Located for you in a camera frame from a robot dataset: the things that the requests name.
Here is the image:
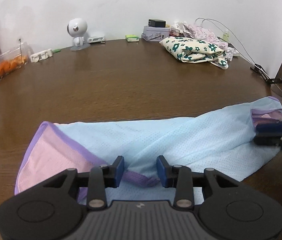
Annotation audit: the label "pink floral garment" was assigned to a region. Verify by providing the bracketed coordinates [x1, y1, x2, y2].
[170, 22, 240, 61]

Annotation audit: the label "white small device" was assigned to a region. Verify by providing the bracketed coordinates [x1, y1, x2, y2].
[87, 33, 105, 44]

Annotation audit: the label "white clip holder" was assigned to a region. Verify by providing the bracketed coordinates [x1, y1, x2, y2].
[30, 49, 53, 63]

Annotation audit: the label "cream teal flower garment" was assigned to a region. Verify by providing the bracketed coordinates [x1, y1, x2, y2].
[159, 36, 228, 70]

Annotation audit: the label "green small box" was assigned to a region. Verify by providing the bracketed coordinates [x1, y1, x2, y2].
[125, 35, 139, 42]

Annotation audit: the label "white round robot toy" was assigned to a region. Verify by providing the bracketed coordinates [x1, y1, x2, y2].
[67, 18, 90, 51]

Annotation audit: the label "grey tin box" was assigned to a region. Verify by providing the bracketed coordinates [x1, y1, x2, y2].
[142, 25, 170, 42]

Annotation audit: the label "clear box of oranges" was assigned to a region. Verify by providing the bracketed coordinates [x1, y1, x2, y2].
[0, 38, 31, 81]

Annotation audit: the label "black small box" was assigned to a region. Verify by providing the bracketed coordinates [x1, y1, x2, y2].
[148, 19, 166, 28]

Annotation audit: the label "white charging cables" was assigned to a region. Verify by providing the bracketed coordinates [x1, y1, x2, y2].
[194, 17, 257, 66]

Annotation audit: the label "light blue pink mesh garment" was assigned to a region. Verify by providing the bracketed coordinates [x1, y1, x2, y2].
[15, 96, 282, 201]

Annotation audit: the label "black clamp on table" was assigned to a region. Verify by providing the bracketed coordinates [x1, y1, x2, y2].
[250, 63, 270, 82]

